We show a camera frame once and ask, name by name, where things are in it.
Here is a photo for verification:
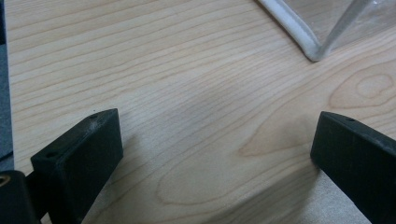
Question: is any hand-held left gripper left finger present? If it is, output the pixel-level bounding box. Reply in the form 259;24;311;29
30;107;124;224

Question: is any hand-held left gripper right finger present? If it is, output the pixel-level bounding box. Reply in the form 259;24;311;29
310;110;396;224

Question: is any clear plastic bag white trim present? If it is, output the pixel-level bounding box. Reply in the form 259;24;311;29
256;0;396;63

